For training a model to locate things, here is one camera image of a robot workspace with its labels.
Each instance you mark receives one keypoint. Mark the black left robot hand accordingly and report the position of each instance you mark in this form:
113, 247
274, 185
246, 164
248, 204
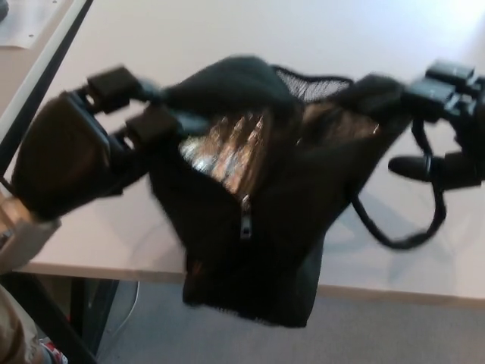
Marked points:
57, 151

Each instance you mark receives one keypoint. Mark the red and white object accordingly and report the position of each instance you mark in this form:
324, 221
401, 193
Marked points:
53, 352

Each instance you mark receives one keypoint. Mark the white printed paper sheet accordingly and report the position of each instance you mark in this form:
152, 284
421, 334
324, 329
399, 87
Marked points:
26, 30

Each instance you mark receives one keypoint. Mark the black metal desk leg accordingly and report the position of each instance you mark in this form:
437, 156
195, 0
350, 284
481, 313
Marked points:
81, 307

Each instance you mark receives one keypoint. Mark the black diagonal frame bar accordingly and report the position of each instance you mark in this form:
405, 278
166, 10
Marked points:
45, 314

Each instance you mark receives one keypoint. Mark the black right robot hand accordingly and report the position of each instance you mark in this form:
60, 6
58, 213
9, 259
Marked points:
470, 129

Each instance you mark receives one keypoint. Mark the beige fabric cloth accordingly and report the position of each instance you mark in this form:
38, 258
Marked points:
11, 333

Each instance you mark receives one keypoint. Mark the dark grey rounded object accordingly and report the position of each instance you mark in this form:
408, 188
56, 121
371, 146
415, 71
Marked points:
3, 7

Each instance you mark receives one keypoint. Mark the black fabric lunch bag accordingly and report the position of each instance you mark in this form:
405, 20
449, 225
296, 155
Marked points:
273, 227

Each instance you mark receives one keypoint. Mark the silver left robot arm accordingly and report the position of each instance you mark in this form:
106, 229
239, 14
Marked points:
22, 242

